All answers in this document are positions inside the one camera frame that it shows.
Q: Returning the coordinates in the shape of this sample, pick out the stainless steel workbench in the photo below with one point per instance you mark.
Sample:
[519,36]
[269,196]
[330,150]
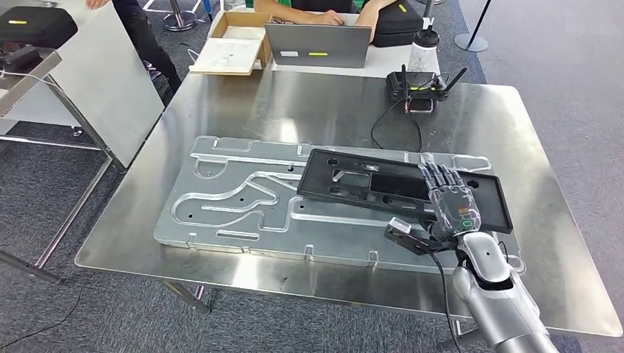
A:
[292,112]

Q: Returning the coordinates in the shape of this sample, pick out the chrome stool base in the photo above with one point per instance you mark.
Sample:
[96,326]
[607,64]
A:
[179,22]

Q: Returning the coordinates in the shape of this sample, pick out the person's right hand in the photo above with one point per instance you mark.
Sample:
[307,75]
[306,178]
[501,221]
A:
[329,18]

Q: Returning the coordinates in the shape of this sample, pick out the black carry case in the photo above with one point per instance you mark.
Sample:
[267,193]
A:
[397,27]
[39,29]

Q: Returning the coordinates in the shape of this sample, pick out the grey laptop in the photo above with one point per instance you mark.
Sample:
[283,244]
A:
[317,44]

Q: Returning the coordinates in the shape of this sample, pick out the person's hand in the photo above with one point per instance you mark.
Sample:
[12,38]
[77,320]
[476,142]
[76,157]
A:
[99,3]

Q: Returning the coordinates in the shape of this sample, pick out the pressed sheet metal panel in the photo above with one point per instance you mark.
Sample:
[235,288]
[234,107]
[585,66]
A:
[234,214]

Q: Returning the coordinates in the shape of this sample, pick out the cardboard box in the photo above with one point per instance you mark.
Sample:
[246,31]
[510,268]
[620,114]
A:
[241,19]

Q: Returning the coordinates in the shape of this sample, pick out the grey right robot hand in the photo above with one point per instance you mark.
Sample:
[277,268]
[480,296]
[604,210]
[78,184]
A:
[453,209]

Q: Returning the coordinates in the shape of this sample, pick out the black device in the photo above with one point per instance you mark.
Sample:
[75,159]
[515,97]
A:
[19,58]

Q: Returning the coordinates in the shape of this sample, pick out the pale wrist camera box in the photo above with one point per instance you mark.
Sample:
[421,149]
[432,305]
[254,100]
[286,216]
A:
[400,225]

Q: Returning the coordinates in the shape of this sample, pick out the white foam sheet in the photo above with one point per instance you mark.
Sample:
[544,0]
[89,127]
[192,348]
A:
[226,56]

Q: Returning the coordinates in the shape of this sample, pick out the black remote controller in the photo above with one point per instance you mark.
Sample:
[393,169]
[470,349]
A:
[414,85]

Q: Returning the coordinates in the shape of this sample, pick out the person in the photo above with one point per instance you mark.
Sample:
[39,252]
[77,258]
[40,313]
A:
[283,7]
[146,44]

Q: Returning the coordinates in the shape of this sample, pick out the small steel table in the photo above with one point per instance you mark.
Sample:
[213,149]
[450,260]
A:
[29,83]

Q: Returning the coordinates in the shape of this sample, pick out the person's right forearm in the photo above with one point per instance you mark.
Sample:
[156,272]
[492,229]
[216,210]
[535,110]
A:
[283,7]

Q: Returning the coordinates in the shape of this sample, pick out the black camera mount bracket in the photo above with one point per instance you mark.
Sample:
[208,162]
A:
[414,243]

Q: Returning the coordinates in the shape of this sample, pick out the clear bottle with black cap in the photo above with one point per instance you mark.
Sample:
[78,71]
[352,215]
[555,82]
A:
[424,56]

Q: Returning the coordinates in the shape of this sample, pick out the white panel board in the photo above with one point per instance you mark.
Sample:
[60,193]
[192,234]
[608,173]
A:
[112,87]

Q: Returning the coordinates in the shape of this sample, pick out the person's left forearm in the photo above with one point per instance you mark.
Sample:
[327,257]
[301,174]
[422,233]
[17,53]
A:
[375,12]

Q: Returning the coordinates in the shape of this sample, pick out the black plastic plate frame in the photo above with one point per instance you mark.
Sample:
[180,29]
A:
[492,204]

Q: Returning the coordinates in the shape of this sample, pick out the black stanchion with grey base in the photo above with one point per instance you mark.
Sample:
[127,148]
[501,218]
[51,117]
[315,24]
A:
[470,44]

